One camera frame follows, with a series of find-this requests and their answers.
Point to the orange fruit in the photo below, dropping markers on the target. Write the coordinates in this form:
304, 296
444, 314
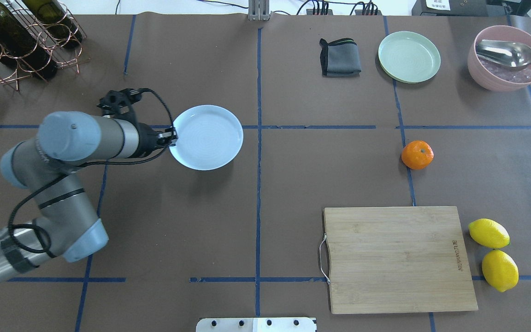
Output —
417, 155

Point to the light blue plate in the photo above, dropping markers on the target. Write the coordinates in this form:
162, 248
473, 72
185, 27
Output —
209, 137

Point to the light green plate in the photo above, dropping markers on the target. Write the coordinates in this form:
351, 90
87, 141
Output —
409, 57

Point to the yellow lemon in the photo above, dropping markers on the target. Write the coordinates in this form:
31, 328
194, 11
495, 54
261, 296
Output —
489, 233
499, 270

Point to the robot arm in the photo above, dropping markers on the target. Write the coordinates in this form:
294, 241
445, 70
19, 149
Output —
57, 218

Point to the orange black usb hub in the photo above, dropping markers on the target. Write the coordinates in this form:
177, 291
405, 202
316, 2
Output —
319, 8

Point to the metal scoop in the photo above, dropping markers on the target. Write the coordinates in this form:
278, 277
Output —
515, 55

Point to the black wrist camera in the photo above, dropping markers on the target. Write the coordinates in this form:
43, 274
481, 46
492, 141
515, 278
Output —
119, 104

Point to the white camera post base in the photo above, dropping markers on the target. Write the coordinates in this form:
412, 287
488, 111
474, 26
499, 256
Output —
257, 324

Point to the dark green wine bottle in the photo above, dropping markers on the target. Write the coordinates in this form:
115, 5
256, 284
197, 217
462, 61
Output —
20, 44

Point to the aluminium frame post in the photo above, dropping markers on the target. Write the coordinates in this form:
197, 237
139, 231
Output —
259, 10

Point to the folded dark grey cloth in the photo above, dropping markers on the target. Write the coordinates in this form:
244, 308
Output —
340, 58

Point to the bamboo cutting board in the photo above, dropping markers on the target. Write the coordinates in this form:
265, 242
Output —
393, 260

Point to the pink bowl with ice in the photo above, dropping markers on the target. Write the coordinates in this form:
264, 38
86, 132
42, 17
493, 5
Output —
493, 76

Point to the copper wire bottle rack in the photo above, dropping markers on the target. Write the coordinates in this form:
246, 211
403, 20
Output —
37, 39

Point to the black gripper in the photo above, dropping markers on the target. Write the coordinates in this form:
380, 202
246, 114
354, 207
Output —
147, 139

